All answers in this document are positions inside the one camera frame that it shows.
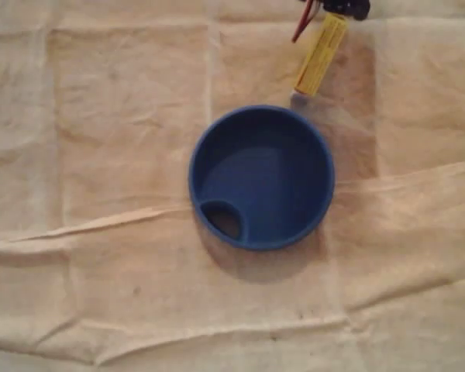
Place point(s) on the white wrinkled cloth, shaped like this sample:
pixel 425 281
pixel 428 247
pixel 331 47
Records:
pixel 100 193

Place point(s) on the blue round plastic bowl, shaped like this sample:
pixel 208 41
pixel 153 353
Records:
pixel 263 182

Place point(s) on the yellow cardboard box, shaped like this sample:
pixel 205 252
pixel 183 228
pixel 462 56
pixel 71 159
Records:
pixel 321 58

